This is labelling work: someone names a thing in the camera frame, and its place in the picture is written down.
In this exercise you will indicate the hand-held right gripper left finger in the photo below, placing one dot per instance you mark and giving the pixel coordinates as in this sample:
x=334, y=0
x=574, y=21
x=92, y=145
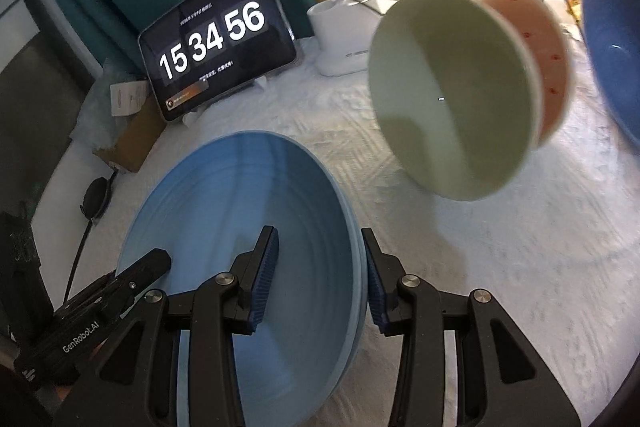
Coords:
x=262, y=282

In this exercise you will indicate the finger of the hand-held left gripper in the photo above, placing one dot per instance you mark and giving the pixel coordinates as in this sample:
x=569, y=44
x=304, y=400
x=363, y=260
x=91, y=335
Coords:
x=145, y=267

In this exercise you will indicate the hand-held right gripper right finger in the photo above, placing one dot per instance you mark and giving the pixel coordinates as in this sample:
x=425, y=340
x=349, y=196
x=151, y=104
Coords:
x=377, y=292

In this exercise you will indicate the light blue plate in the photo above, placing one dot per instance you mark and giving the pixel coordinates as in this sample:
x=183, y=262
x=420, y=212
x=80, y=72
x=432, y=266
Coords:
x=354, y=213
x=240, y=217

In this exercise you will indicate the pale green bowl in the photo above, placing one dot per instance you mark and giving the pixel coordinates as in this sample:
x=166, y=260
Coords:
x=450, y=97

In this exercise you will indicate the pink bowl with red dots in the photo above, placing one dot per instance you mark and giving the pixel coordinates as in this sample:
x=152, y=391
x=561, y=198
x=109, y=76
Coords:
x=547, y=52

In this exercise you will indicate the dark blue bowl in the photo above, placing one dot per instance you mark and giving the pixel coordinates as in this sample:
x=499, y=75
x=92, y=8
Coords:
x=610, y=47

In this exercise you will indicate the black round puck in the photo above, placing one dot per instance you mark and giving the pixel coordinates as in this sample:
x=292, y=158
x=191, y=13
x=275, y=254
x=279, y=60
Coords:
x=96, y=198

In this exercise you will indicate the dark cloth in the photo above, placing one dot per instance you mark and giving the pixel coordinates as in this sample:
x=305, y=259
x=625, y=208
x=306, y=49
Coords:
x=20, y=267

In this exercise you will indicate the cardboard box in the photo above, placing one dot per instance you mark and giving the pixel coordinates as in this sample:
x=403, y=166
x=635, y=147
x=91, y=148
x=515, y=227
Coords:
x=135, y=137

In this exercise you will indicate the white paper label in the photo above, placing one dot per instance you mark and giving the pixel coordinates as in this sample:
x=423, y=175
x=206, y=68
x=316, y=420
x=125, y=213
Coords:
x=129, y=99

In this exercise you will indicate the clear plastic bag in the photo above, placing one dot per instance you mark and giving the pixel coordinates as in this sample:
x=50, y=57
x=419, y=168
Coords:
x=92, y=107

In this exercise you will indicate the tablet showing clock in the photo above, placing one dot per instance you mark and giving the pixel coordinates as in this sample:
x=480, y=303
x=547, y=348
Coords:
x=215, y=37

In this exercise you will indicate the white lamp base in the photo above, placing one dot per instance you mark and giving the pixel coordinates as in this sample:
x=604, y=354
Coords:
x=340, y=42

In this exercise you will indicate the yellow bag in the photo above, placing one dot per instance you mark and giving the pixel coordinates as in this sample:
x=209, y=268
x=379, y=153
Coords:
x=574, y=9

